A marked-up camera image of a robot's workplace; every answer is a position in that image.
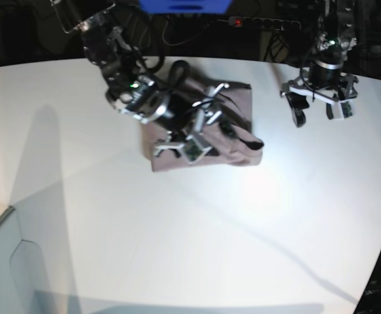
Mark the blue bin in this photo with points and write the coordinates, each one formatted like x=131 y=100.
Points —
x=185 y=6

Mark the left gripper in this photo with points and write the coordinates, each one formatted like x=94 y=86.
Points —
x=344 y=89

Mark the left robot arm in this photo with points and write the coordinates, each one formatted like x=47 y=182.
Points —
x=320 y=74

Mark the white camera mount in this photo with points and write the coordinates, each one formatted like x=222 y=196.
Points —
x=196 y=147
x=345 y=106

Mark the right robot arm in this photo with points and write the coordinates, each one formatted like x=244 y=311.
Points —
x=107 y=45

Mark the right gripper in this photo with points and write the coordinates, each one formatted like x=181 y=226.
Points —
x=185 y=121

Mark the black power strip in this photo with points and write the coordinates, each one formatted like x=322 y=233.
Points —
x=263 y=24

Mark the mauve t-shirt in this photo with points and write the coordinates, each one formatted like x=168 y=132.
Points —
x=236 y=105

